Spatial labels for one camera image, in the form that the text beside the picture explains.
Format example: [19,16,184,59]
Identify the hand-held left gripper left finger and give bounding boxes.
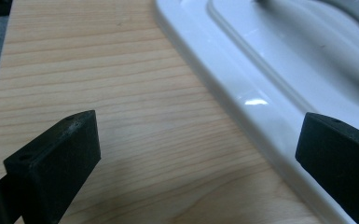
[3,109,102,224]

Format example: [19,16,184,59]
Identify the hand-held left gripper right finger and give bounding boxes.
[295,112,359,224]

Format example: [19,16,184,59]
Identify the white box lid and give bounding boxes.
[153,0,359,224]

